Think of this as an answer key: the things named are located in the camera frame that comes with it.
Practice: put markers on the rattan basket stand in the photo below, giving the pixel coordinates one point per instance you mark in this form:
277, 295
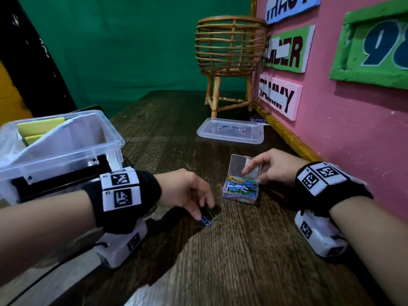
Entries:
231, 47

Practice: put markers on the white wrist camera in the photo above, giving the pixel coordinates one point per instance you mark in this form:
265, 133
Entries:
118, 248
318, 235

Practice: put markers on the green framed number sign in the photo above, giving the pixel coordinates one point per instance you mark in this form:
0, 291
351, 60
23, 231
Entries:
369, 73

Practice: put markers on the black wristband with markers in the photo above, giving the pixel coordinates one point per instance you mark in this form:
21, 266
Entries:
331, 191
127, 203

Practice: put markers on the clear plastic case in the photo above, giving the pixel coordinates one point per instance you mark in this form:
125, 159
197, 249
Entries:
231, 132

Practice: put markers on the person's right hand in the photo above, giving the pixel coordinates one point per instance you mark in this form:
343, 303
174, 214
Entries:
280, 165

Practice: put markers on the dark green paper clip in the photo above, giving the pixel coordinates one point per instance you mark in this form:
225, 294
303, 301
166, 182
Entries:
213, 215

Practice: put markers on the orange panel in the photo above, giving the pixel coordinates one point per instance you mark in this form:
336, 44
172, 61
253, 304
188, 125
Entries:
11, 101

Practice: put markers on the blue name sign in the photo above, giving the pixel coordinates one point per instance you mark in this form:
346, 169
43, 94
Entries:
293, 7

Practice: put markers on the green name sign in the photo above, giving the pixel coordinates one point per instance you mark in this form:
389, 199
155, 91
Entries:
293, 50

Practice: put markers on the round blue sticker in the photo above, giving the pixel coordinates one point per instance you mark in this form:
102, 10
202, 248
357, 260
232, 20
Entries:
258, 119

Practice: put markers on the green backdrop cloth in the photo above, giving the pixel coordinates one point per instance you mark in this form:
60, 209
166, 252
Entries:
127, 50

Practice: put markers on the blue paper clip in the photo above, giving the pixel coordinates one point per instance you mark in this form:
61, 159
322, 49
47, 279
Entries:
206, 222

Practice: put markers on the clear plastic storage box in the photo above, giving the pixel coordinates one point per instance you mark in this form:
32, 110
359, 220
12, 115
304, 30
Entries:
70, 156

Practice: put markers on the yellow sticky note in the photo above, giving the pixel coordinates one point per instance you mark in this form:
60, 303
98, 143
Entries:
41, 126
32, 139

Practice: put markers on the small clear paper clip case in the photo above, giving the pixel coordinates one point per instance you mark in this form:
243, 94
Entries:
237, 162

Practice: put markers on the person's left forearm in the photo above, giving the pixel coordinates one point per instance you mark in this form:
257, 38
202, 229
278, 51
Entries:
41, 232

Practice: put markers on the yellow vertical edge strip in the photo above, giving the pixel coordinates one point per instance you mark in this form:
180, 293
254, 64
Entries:
253, 6

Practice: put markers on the pink name sign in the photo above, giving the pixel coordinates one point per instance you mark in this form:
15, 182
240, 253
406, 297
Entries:
282, 97

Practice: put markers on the person's left hand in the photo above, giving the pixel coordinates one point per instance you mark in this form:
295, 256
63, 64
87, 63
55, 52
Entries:
181, 191

